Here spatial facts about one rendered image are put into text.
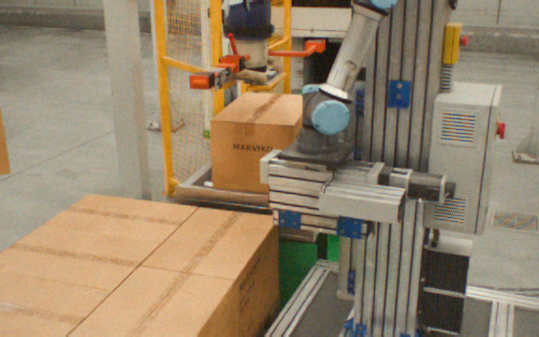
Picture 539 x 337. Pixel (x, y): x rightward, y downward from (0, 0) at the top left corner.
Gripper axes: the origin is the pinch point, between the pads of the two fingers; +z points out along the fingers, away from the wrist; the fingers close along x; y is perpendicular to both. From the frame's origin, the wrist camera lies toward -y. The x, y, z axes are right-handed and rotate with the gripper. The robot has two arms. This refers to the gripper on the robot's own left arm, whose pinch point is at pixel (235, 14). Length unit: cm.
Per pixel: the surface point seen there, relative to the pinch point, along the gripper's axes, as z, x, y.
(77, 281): 98, -15, -61
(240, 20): 11, 75, -33
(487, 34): 122, 944, 24
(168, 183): 143, 185, -144
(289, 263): 152, 121, -27
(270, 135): 62, 78, -20
